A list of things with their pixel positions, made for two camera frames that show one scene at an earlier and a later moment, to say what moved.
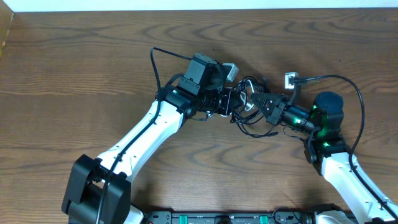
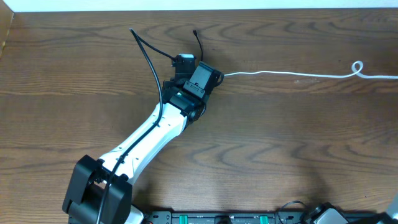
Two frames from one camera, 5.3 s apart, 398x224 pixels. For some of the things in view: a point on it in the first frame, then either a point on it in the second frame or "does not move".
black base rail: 250,217 does not move
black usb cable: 245,112 to 201,45
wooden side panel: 6,17 does not move
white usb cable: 242,94 to 358,67
